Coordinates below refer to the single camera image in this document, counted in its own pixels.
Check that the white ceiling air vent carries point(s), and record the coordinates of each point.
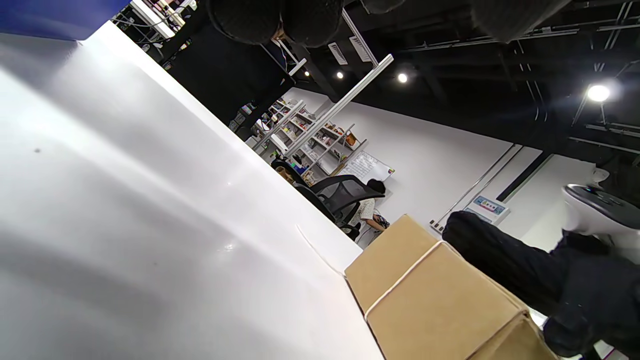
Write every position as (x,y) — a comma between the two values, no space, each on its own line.
(361,49)
(338,53)

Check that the white metal frame beam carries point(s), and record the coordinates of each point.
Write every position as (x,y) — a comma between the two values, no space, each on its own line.
(340,105)

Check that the black mesh office chair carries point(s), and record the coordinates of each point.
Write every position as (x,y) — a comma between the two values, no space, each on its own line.
(342,195)

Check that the white wall sign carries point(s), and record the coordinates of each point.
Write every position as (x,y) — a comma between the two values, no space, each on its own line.
(487,207)

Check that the brown cardboard box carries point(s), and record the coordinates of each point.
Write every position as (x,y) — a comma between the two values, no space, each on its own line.
(440,305)

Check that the white wall poster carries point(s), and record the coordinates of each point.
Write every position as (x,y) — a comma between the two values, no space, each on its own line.
(367,167)

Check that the white storage shelf rack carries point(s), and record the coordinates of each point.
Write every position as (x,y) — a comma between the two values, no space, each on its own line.
(320,137)

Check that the person's right hand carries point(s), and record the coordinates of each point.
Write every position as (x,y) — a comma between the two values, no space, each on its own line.
(590,285)

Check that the blue box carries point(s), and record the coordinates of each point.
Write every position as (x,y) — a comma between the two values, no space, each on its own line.
(50,17)

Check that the person's left hand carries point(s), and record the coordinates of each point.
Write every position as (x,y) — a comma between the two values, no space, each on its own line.
(245,20)

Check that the white hand controller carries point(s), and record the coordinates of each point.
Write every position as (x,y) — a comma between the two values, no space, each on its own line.
(600,210)

